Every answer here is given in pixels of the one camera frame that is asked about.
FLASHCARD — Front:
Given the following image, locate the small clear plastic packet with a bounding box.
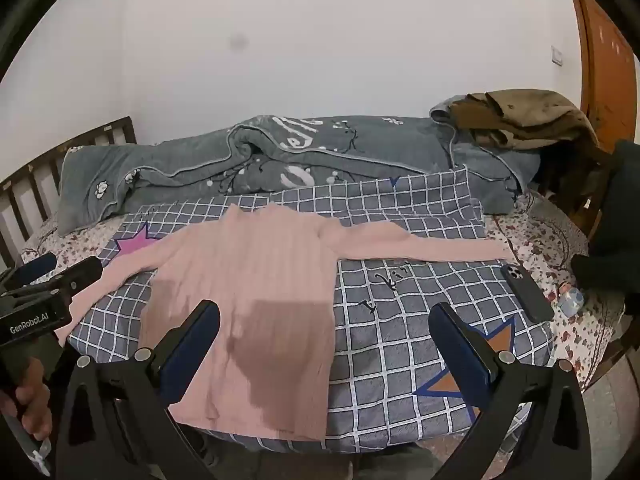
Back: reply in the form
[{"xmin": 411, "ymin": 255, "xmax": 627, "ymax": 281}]
[{"xmin": 557, "ymin": 287, "xmax": 586, "ymax": 318}]

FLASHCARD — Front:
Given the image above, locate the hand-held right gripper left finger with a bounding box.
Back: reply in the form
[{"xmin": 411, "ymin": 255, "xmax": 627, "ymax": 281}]
[{"xmin": 54, "ymin": 300, "xmax": 222, "ymax": 480}]

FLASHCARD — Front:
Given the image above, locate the black smartphone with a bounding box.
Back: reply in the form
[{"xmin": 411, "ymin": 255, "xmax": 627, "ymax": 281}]
[{"xmin": 501, "ymin": 263, "xmax": 556, "ymax": 324}]

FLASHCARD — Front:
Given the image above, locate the orange wooden door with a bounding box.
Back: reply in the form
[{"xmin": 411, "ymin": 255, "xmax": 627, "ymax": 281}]
[{"xmin": 566, "ymin": 0, "xmax": 640, "ymax": 156}]

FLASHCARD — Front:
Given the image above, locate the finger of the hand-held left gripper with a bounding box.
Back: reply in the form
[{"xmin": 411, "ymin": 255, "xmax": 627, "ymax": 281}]
[
  {"xmin": 19, "ymin": 252, "xmax": 58, "ymax": 276},
  {"xmin": 47, "ymin": 256, "xmax": 104, "ymax": 296}
]

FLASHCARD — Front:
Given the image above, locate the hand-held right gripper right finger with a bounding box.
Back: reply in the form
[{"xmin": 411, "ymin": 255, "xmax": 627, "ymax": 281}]
[{"xmin": 428, "ymin": 302, "xmax": 602, "ymax": 480}]

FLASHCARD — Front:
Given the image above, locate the dark wooden headboard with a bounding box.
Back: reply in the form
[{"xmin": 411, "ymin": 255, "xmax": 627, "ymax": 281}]
[{"xmin": 0, "ymin": 116, "xmax": 138, "ymax": 273}]

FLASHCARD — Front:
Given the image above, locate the person's left hand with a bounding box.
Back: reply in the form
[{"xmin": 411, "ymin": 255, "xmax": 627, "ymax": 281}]
[{"xmin": 0, "ymin": 359, "xmax": 54, "ymax": 442}]

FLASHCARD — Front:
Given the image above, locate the floral bed sheet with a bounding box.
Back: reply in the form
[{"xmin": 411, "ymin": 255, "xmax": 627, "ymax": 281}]
[{"xmin": 21, "ymin": 191, "xmax": 626, "ymax": 386}]

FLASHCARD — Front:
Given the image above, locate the pink ribbed sweater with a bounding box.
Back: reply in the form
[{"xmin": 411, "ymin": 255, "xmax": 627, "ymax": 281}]
[{"xmin": 54, "ymin": 203, "xmax": 510, "ymax": 443}]

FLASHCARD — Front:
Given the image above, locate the grey checked blanket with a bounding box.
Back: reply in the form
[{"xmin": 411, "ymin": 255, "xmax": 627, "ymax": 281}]
[{"xmin": 67, "ymin": 165, "xmax": 553, "ymax": 453}]

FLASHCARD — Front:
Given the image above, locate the brown jacket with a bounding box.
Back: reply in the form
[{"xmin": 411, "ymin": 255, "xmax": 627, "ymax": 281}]
[{"xmin": 452, "ymin": 90, "xmax": 600, "ymax": 152}]

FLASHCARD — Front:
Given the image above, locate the grey printed quilt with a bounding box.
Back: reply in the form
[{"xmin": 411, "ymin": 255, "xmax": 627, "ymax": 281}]
[{"xmin": 56, "ymin": 101, "xmax": 542, "ymax": 237}]

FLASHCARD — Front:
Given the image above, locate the dark garment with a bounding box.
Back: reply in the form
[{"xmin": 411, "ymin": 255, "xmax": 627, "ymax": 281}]
[{"xmin": 571, "ymin": 140, "xmax": 640, "ymax": 318}]

